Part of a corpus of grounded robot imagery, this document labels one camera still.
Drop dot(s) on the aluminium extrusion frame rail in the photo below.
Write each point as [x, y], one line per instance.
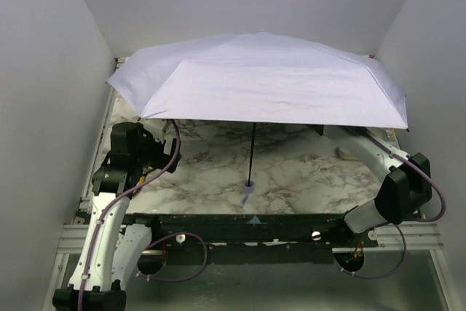
[418, 237]

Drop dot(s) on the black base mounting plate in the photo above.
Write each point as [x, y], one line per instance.
[227, 239]

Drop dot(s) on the beige umbrella sleeve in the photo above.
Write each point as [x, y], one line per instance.
[346, 155]

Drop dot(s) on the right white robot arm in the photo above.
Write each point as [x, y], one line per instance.
[404, 178]

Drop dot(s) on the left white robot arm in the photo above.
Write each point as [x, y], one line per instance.
[105, 264]

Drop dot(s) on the lavender umbrella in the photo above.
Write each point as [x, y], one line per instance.
[248, 107]

